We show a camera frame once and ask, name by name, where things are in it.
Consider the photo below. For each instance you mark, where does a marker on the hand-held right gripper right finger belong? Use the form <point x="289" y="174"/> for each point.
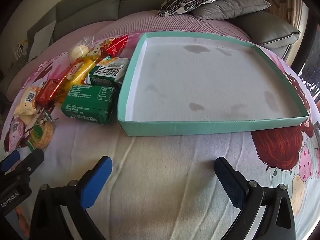
<point x="230" y="182"/>

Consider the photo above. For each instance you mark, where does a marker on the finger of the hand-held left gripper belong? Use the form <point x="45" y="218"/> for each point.
<point x="10" y="158"/>
<point x="31" y="161"/>

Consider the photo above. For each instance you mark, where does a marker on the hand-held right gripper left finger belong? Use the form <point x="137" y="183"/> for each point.
<point x="97" y="180"/>

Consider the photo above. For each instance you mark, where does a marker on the pink snack packet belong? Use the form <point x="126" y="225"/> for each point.
<point x="15" y="132"/>

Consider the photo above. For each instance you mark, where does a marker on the beige wafer packet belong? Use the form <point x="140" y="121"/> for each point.
<point x="26" y="101"/>

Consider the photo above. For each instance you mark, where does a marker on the red gold-pattern packet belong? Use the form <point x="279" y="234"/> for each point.
<point x="62" y="81"/>

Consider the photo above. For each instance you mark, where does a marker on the yellow snack packet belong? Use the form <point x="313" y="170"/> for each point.
<point x="80" y="72"/>

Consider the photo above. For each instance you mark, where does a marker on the teal cardboard box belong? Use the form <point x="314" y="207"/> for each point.
<point x="200" y="80"/>

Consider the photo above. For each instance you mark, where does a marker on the green and white snack packet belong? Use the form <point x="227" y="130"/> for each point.
<point x="110" y="72"/>

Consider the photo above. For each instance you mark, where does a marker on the round pastry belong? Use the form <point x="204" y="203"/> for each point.
<point x="78" y="52"/>

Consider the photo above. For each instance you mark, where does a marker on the person's left hand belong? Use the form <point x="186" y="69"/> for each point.
<point x="22" y="221"/>

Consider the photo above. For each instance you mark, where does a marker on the green and orange cracker packet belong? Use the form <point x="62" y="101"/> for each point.
<point x="42" y="135"/>

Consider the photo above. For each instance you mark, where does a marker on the pink printed blanket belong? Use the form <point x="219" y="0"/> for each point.
<point x="162" y="180"/>

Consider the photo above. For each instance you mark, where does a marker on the small shiny red packet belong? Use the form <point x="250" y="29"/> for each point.
<point x="47" y="91"/>

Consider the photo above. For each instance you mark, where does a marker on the light grey cushion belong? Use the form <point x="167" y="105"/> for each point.
<point x="42" y="40"/>

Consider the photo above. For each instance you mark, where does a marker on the black metal rack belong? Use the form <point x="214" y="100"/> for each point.
<point x="310" y="76"/>

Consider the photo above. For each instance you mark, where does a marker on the red packet white label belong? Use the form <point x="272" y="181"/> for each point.
<point x="116" y="45"/>

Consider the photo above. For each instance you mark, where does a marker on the grey sofa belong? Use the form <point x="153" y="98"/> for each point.
<point x="87" y="5"/>

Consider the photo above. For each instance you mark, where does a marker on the grey pillow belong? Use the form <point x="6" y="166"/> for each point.
<point x="230" y="7"/>

